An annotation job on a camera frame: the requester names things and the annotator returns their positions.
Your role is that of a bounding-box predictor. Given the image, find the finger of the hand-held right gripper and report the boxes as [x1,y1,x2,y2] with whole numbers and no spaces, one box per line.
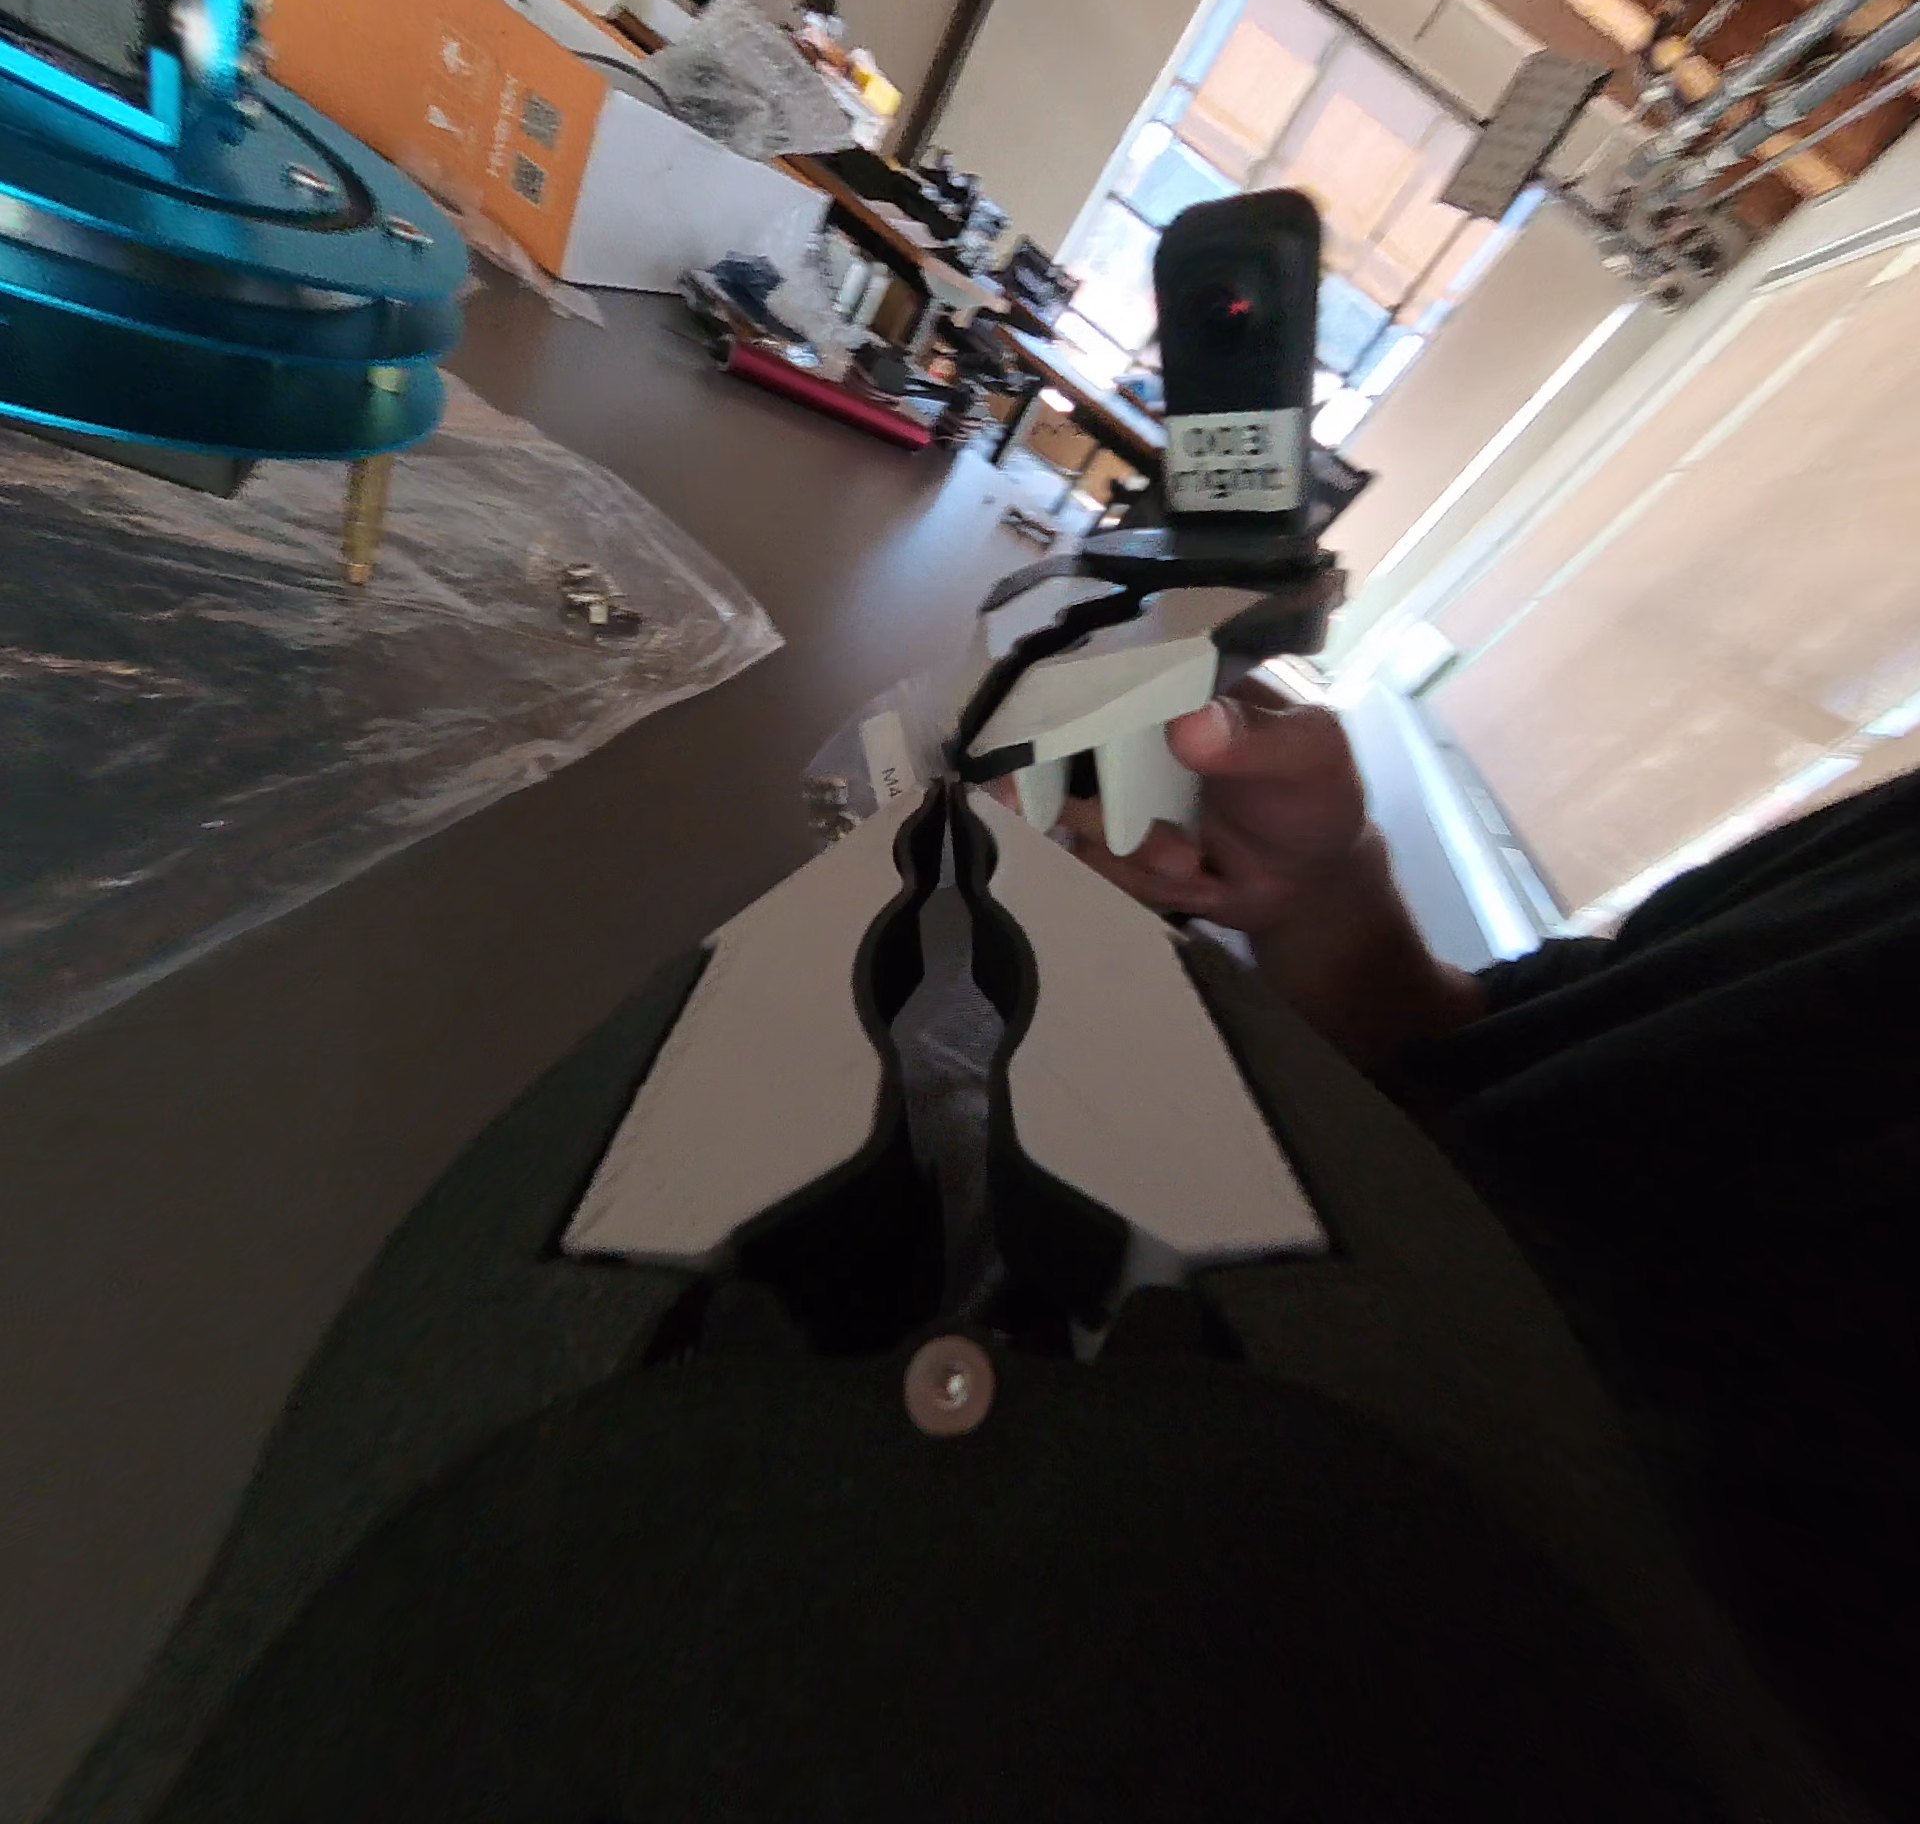
[985,570,1214,666]
[953,635,1217,790]

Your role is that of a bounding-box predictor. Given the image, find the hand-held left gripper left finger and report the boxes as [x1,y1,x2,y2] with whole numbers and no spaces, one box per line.
[560,781,963,1278]

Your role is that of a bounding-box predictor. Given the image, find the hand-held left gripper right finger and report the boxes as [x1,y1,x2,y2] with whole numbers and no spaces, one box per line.
[949,783,1332,1353]

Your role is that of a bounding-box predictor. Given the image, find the small clear screw bag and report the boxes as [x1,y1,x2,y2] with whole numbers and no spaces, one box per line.
[808,683,1009,1256]

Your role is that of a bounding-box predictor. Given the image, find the person's right forearm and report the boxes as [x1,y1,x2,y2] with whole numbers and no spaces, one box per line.
[1274,888,1508,1098]

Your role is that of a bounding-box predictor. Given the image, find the dark grey desk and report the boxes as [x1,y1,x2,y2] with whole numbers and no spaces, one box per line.
[0,241,1174,1824]

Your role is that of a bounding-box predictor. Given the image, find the person's right hand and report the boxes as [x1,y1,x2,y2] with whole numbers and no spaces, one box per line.
[1117,696,1426,950]

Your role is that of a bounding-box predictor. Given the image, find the large paned window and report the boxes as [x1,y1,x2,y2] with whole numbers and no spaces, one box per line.
[1068,0,1553,408]

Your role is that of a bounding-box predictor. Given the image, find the hanging paper sign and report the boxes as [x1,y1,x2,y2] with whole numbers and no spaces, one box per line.
[1441,48,1613,219]

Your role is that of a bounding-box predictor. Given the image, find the red cylinder roll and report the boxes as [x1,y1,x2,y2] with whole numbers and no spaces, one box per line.
[721,335,937,453]

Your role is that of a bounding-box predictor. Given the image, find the clear packet of dark parts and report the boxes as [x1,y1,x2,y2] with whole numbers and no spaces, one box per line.
[681,255,826,356]

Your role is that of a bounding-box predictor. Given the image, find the loose silver screws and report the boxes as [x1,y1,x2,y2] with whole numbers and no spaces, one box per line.
[552,561,648,635]

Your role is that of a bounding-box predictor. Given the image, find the insulated ceiling pipe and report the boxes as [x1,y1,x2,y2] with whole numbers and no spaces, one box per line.
[1599,10,1920,310]
[1635,0,1920,168]

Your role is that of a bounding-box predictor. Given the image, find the bubble wrap bundle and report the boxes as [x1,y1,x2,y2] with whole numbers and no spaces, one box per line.
[651,0,870,160]

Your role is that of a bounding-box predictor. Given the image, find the large clear plastic bag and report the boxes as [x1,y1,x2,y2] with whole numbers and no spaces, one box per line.
[0,380,786,1067]

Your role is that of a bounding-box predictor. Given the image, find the orange and white cardboard box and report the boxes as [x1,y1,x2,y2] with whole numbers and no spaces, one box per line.
[259,0,835,296]

